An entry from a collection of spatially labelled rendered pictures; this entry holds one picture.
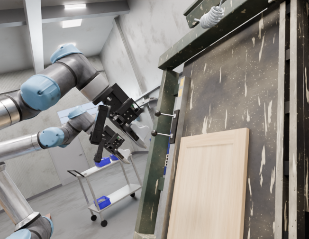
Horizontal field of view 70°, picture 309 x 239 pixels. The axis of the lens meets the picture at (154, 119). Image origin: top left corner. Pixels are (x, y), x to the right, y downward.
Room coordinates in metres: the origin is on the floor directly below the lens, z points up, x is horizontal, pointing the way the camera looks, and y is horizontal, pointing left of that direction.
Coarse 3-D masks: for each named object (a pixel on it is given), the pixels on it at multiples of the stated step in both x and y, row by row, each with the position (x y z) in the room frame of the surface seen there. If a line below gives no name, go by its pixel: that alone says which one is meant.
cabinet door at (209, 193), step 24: (192, 144) 1.11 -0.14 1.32; (216, 144) 0.96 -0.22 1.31; (240, 144) 0.84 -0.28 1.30; (192, 168) 1.06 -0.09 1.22; (216, 168) 0.92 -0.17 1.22; (240, 168) 0.81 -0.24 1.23; (192, 192) 1.01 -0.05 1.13; (216, 192) 0.89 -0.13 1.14; (240, 192) 0.78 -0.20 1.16; (192, 216) 0.97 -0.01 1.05; (216, 216) 0.85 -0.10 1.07; (240, 216) 0.75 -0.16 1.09
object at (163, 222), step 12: (180, 84) 1.36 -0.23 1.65; (180, 96) 1.32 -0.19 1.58; (180, 108) 1.28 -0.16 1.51; (180, 120) 1.27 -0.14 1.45; (180, 132) 1.25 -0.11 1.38; (180, 144) 1.24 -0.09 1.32; (168, 156) 1.24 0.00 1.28; (168, 168) 1.21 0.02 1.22; (168, 180) 1.17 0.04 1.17; (168, 192) 1.15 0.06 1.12; (168, 204) 1.14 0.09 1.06; (168, 216) 1.13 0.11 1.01
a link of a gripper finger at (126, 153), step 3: (120, 150) 1.03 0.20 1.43; (123, 150) 1.04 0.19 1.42; (126, 150) 1.04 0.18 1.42; (129, 150) 1.05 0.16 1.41; (123, 153) 1.04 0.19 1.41; (126, 153) 1.04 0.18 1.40; (129, 153) 1.05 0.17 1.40; (126, 156) 1.04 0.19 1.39; (123, 159) 1.02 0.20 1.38; (126, 159) 1.03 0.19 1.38; (126, 162) 1.04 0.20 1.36
